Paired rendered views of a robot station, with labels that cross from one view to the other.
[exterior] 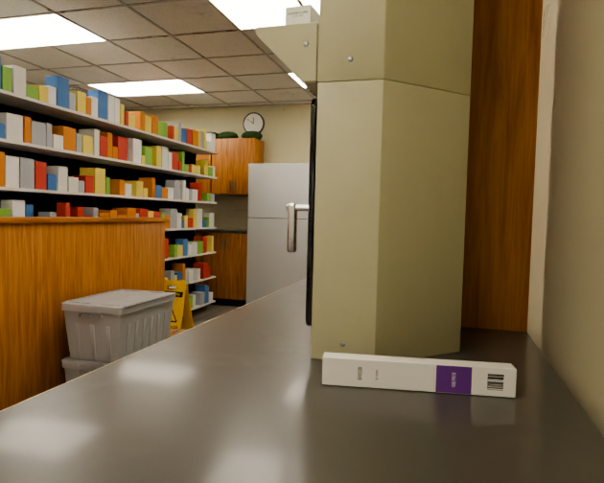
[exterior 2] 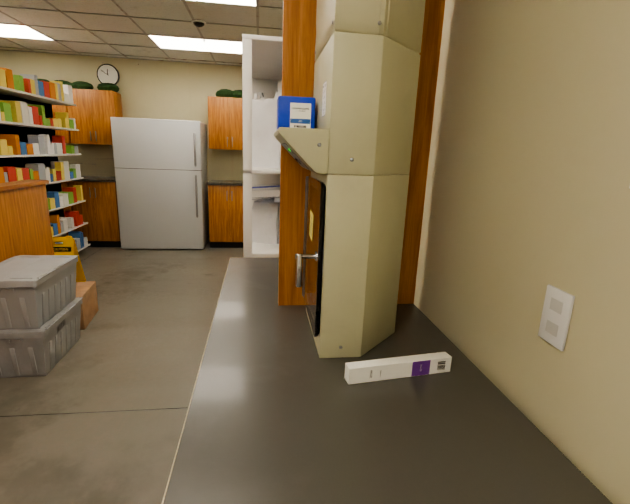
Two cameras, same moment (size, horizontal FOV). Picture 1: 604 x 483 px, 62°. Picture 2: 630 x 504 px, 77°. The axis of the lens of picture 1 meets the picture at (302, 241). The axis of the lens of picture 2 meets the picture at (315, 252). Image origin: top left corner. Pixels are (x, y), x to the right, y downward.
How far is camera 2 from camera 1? 47 cm
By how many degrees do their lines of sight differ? 26
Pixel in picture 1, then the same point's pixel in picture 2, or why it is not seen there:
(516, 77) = (417, 143)
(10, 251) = not seen: outside the picture
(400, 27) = (383, 137)
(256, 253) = (126, 200)
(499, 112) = not seen: hidden behind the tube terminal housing
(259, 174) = (122, 128)
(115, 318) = (29, 290)
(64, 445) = (254, 488)
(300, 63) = (315, 159)
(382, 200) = (369, 256)
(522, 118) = (418, 171)
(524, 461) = (486, 423)
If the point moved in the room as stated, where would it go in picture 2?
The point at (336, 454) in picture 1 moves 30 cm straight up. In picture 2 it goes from (406, 445) to (423, 292)
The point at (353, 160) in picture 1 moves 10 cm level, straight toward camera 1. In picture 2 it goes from (351, 230) to (369, 239)
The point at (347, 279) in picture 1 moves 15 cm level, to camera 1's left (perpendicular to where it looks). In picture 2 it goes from (345, 307) to (289, 314)
